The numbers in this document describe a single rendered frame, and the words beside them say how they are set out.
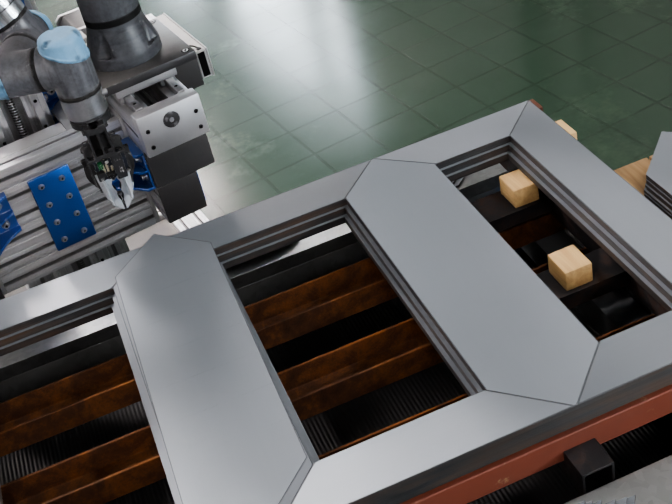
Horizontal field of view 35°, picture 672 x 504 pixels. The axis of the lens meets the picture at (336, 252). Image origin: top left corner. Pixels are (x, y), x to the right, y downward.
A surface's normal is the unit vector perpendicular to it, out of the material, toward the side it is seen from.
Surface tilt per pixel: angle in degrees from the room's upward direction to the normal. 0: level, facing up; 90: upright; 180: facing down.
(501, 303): 0
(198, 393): 0
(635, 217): 0
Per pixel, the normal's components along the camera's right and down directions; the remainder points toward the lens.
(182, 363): -0.19, -0.77
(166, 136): 0.48, 0.46
